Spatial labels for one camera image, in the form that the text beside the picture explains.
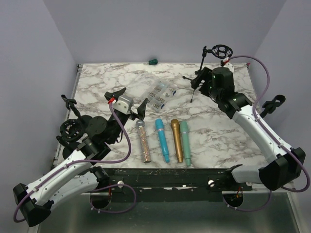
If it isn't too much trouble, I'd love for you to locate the silver mesh head microphone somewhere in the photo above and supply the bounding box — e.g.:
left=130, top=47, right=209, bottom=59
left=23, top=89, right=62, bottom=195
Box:
left=136, top=119, right=152, bottom=163

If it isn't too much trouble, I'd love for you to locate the blue microphone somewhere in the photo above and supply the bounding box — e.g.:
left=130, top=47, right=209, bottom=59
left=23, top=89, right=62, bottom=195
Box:
left=155, top=118, right=170, bottom=163

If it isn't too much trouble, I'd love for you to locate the black tripod microphone stand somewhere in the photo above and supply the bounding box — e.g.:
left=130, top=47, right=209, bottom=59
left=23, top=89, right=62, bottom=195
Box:
left=182, top=44, right=233, bottom=103

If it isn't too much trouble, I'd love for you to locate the mint green microphone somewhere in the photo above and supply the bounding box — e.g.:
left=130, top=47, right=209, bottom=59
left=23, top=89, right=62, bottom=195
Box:
left=180, top=121, right=191, bottom=166

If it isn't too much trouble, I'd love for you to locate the black shock mount desk stand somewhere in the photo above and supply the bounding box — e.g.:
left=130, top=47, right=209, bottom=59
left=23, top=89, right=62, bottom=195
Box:
left=56, top=119, right=83, bottom=159

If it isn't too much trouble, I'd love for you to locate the black stand holding silver microphone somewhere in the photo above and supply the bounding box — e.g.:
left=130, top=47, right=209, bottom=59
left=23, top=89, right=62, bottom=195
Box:
left=260, top=95, right=286, bottom=118

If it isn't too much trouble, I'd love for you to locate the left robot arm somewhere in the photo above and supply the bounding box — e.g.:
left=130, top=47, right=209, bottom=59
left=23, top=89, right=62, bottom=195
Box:
left=13, top=88, right=148, bottom=227

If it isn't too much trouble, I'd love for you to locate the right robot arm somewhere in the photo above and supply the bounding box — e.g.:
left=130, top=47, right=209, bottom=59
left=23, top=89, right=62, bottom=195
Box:
left=190, top=67, right=306, bottom=191

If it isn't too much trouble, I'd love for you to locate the gold microphone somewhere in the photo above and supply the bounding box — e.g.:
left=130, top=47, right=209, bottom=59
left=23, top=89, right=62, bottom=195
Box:
left=171, top=119, right=183, bottom=163

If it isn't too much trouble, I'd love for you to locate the clear plastic packet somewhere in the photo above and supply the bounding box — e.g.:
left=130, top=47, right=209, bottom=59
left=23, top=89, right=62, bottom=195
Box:
left=141, top=78, right=177, bottom=112

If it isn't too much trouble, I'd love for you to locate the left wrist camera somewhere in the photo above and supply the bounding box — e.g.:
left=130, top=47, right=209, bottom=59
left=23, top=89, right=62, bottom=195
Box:
left=108, top=95, right=134, bottom=114

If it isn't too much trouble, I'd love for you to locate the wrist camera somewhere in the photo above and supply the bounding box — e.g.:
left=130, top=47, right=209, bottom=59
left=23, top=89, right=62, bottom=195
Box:
left=108, top=95, right=134, bottom=114
left=221, top=57, right=234, bottom=73

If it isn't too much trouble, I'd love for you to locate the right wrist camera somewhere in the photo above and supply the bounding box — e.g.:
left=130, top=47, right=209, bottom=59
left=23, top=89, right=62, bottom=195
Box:
left=221, top=57, right=234, bottom=73

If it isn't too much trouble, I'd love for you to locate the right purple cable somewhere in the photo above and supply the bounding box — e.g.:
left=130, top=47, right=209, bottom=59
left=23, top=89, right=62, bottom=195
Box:
left=222, top=55, right=307, bottom=211

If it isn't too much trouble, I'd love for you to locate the purple cable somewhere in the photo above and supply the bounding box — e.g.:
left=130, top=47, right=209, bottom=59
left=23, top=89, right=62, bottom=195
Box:
left=13, top=104, right=137, bottom=223
left=222, top=55, right=307, bottom=211

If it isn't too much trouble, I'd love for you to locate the green handled screwdriver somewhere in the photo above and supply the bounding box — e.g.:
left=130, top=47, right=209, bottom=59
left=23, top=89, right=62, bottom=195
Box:
left=145, top=59, right=158, bottom=66

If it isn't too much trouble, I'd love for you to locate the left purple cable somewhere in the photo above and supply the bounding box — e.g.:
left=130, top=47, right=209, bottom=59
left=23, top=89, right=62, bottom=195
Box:
left=13, top=104, right=137, bottom=223

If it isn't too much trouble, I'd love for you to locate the aluminium frame rail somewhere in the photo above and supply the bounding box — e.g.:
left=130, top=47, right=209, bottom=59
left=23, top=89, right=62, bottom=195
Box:
left=51, top=174, right=297, bottom=195

